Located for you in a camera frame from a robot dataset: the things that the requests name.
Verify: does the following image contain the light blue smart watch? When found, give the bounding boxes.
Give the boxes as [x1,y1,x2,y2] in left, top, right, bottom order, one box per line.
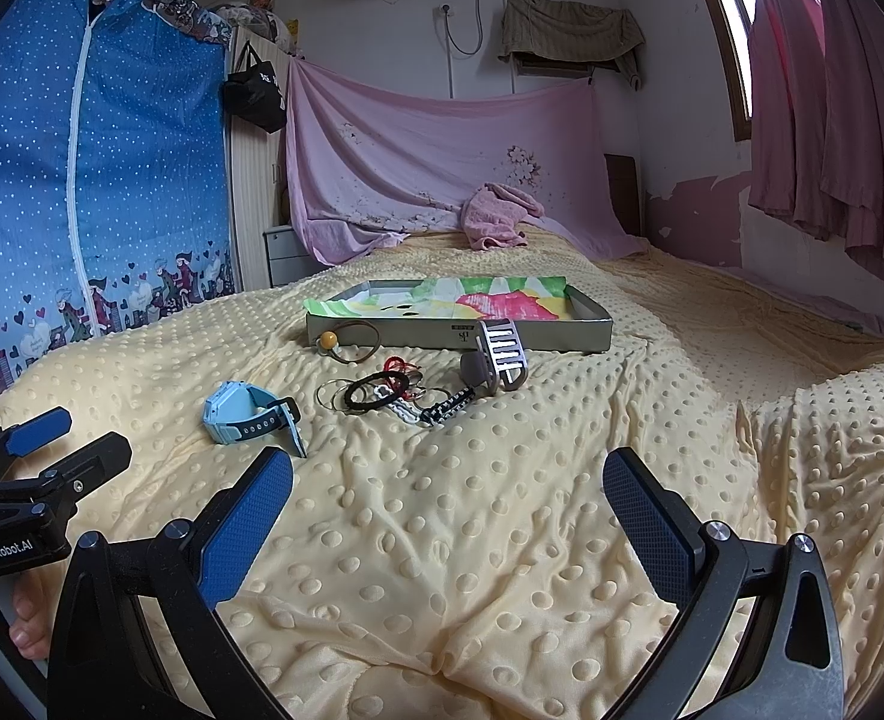
[202,380,307,458]

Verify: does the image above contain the black braided bracelet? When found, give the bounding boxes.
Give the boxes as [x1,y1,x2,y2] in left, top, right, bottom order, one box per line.
[340,369,413,415]

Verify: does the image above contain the brown hair tie orange bead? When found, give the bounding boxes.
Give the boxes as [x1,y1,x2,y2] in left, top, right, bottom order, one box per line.
[314,320,382,366]

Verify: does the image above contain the red string bracelet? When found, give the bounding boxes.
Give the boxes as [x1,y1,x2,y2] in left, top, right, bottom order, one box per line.
[379,354,425,392]

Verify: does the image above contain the silver metal hair claw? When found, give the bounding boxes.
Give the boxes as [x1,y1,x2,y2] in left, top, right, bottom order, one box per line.
[460,319,528,397]

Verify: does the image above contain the person's left hand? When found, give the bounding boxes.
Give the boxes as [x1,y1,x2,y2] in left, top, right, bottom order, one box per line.
[9,571,51,661]

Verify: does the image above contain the yellow dotted bed blanket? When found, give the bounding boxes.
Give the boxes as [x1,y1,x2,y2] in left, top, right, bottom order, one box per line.
[0,234,884,718]

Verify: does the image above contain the blue fabric wardrobe cover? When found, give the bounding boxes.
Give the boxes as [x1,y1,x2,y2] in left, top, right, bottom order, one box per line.
[0,0,236,394]

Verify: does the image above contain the grey drawer cabinet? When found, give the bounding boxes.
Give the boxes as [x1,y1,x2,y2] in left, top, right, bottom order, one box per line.
[263,224,325,288]

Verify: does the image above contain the beige wooden wardrobe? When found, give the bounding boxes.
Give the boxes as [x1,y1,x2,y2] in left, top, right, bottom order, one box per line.
[222,26,290,291]

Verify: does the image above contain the grey metal tray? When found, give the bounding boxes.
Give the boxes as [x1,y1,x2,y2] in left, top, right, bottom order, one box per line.
[307,281,614,353]

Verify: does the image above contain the black hanging bag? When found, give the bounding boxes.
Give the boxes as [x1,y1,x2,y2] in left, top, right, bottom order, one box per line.
[218,41,287,133]

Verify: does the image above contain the pink hanging sheet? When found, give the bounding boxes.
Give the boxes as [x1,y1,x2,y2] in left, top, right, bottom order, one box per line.
[286,60,643,265]

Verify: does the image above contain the crumpled pink towel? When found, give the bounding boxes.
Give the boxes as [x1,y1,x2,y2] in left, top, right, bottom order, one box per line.
[460,184,544,250]

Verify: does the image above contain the pink window curtain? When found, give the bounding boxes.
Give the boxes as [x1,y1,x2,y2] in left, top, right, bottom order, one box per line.
[748,0,884,281]

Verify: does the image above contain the brown cloth on shelf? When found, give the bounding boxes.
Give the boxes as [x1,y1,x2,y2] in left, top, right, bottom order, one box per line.
[497,0,645,91]

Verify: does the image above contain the air conditioner power cable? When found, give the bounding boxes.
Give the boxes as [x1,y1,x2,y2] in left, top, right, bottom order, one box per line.
[436,0,486,101]

